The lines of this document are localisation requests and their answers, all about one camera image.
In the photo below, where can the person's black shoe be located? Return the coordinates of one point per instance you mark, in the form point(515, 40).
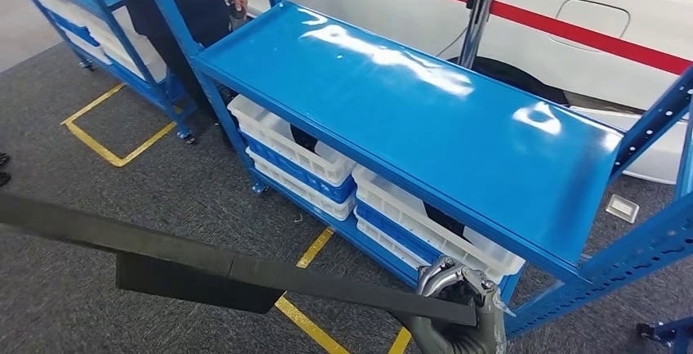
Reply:
point(4, 159)
point(4, 179)

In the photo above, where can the white car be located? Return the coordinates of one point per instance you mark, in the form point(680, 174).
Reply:
point(379, 5)

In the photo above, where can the white floor socket plate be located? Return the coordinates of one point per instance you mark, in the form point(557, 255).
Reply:
point(622, 208)

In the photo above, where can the black plastic part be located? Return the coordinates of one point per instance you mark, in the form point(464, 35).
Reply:
point(444, 221)
point(303, 137)

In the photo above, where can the person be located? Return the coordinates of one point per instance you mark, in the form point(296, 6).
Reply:
point(189, 5)

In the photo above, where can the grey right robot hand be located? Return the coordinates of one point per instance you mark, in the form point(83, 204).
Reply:
point(492, 319)

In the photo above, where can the yellow floor tape square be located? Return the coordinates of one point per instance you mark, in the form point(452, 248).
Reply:
point(314, 246)

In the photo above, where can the chrome barrier post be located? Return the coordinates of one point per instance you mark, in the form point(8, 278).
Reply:
point(476, 26)

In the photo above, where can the black plastic plate bracket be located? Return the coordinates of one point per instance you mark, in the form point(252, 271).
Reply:
point(162, 248)

